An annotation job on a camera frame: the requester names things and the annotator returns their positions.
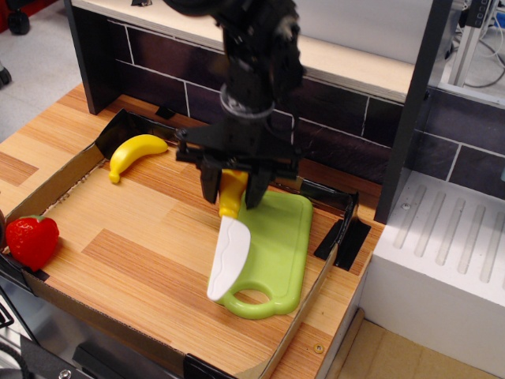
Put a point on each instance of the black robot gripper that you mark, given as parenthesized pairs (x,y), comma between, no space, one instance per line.
(244,140)

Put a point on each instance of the yellow handled white toy knife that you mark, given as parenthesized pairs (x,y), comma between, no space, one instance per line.
(232,247)

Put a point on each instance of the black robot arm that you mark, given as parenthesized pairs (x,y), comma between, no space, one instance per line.
(260,44)

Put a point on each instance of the green plastic cutting board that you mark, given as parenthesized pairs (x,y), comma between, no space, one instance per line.
(271,281)

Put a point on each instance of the cardboard fence with black tape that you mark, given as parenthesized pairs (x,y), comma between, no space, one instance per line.
(133,260)

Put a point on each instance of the yellow toy banana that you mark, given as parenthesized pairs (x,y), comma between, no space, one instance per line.
(131,150)

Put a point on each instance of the red toy strawberry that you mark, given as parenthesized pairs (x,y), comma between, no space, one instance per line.
(32,240)

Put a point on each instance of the white toy sink drainboard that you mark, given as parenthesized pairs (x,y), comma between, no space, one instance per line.
(436,276)

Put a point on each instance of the black caster wheel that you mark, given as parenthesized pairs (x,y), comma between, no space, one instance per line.
(18,23)

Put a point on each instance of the dark grey shelf frame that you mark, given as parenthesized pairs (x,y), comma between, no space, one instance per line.
(350,118)

